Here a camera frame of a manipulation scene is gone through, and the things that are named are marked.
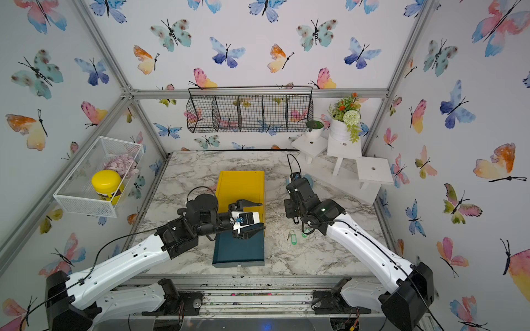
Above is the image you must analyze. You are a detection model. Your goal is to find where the dark teal plastic drawer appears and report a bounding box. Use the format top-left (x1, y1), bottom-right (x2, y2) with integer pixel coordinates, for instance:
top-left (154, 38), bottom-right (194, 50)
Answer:
top-left (212, 230), bottom-right (265, 268)

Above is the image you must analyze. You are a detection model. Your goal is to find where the yellow plastic drawer box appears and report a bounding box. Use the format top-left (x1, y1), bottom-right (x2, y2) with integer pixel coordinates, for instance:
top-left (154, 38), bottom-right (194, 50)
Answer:
top-left (216, 170), bottom-right (266, 223)

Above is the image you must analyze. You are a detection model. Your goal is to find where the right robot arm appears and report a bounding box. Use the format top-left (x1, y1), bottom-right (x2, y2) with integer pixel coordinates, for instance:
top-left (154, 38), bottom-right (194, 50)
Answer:
top-left (284, 178), bottom-right (435, 330)

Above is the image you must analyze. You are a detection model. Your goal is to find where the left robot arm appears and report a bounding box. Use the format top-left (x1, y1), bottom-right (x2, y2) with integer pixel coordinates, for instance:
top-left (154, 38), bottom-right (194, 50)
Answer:
top-left (44, 194), bottom-right (265, 330)

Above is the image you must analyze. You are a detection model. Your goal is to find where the blue plastic dustpan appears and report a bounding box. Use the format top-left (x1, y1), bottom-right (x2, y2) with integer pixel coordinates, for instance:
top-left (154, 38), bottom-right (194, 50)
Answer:
top-left (285, 175), bottom-right (314, 188)

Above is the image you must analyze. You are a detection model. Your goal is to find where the white stepped plant stand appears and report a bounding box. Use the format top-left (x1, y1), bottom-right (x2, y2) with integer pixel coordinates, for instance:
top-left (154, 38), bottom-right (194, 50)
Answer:
top-left (292, 136), bottom-right (393, 204)

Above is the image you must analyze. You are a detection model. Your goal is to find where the small white pot green plant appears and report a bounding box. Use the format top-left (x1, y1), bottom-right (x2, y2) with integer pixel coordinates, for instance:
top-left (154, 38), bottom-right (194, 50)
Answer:
top-left (305, 120), bottom-right (324, 142)

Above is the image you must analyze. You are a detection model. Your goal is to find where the white pot with flowers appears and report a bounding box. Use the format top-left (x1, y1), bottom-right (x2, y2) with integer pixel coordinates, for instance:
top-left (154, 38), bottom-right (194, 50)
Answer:
top-left (328, 93), bottom-right (362, 143)

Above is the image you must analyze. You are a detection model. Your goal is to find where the pink flower bunch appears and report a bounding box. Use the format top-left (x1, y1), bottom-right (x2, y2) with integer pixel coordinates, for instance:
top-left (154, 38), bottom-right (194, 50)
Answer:
top-left (104, 154), bottom-right (139, 179)

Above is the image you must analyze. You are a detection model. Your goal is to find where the yellow lidded jar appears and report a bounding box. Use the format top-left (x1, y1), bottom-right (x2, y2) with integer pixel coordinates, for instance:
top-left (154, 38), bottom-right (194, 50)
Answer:
top-left (91, 170), bottom-right (124, 206)

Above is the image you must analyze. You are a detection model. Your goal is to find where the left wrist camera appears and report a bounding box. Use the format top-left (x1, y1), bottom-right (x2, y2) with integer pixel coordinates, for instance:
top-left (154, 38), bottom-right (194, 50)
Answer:
top-left (231, 212), bottom-right (261, 230)

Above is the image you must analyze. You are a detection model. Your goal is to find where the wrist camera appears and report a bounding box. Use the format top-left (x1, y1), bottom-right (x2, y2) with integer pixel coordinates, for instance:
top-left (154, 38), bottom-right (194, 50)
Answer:
top-left (231, 212), bottom-right (261, 230)
top-left (289, 172), bottom-right (303, 182)

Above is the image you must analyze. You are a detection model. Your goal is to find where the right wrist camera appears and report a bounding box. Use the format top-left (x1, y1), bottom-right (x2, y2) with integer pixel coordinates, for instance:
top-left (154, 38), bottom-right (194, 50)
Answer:
top-left (289, 172), bottom-right (303, 182)

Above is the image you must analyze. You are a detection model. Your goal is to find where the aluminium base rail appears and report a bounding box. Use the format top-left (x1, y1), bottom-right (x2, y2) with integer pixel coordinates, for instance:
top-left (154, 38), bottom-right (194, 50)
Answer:
top-left (102, 274), bottom-right (391, 319)

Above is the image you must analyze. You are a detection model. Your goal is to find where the black wire wall basket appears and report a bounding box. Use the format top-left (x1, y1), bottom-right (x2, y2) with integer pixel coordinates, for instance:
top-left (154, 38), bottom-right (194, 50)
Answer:
top-left (185, 86), bottom-right (314, 136)

